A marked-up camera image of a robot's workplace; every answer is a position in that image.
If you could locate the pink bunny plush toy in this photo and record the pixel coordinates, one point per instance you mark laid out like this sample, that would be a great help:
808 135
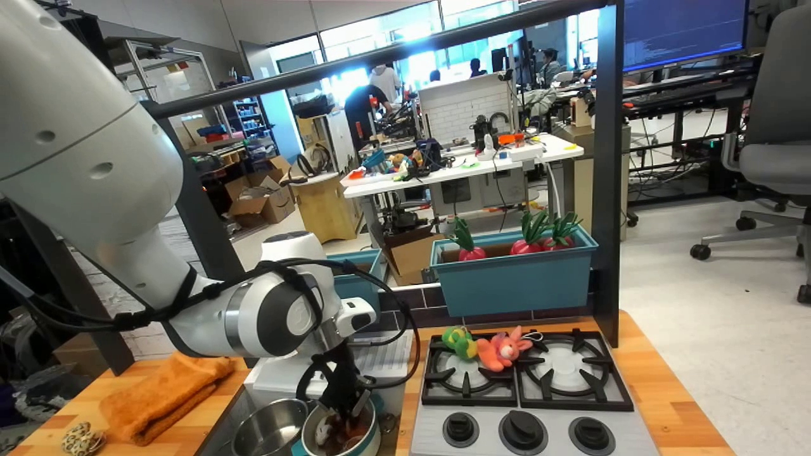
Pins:
502 349

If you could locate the black burner grate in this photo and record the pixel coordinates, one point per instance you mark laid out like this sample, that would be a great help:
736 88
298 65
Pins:
623 398
433 393

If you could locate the black toy kitchen frame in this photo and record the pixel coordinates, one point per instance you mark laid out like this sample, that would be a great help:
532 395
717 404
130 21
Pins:
609 167

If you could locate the teal planter box with radishes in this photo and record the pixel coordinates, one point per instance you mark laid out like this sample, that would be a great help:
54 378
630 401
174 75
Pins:
516 281

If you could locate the cardboard box under table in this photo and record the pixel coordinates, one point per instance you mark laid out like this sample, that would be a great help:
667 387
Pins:
412 256

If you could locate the small orange plush toy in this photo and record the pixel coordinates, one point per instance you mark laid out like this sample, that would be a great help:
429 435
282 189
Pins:
355 431

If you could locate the blue computer monitor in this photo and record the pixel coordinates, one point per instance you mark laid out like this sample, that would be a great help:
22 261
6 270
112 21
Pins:
685 34

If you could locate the white metal shelf rack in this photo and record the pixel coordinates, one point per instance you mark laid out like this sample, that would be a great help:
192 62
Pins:
182 78

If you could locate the green yellow plush toy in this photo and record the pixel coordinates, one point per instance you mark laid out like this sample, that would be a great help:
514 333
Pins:
461 344

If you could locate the open cardboard box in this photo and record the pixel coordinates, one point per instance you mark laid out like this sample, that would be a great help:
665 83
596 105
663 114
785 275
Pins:
262 204

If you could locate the white toy sink unit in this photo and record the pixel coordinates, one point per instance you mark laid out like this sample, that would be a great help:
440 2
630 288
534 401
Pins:
395 364

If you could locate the plywood cabinet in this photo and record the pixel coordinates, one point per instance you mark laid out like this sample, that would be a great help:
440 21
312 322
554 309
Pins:
326 212

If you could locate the grey toy stove body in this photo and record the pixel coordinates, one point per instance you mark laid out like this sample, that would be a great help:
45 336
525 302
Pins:
424 439

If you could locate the white work table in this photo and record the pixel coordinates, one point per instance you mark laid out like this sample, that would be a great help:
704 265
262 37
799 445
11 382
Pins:
472 171

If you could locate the person in white shirt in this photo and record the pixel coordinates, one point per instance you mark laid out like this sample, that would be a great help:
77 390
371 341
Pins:
390 85

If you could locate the red toy radish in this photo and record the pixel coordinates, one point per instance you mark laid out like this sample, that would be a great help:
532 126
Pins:
525 245
564 228
469 251

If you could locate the black office desk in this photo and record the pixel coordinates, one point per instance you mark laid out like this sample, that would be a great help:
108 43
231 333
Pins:
676 91

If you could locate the person in black shirt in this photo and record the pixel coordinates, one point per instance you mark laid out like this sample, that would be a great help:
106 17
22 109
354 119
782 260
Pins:
359 114

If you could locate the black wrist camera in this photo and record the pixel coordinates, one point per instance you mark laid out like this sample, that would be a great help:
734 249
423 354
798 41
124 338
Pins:
316 378

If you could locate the orange terry cloth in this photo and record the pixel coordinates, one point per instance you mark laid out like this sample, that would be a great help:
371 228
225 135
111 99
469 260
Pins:
162 395

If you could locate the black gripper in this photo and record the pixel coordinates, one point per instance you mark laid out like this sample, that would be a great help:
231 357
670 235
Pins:
345 370

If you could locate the dark brick backsplash strip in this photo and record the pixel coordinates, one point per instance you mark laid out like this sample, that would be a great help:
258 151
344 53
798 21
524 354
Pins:
423 300

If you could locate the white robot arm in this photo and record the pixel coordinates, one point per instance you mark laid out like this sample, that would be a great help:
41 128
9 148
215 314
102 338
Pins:
77 154

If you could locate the steel bowl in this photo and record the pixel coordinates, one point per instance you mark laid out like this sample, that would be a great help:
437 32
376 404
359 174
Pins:
268 431

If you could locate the white board on table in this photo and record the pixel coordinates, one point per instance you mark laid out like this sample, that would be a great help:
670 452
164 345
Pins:
466 105

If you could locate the grey office chair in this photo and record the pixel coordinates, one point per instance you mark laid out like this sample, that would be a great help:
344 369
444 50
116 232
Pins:
782 128

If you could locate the black stove knob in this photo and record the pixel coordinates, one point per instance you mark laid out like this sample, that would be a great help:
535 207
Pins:
591 435
461 428
524 431

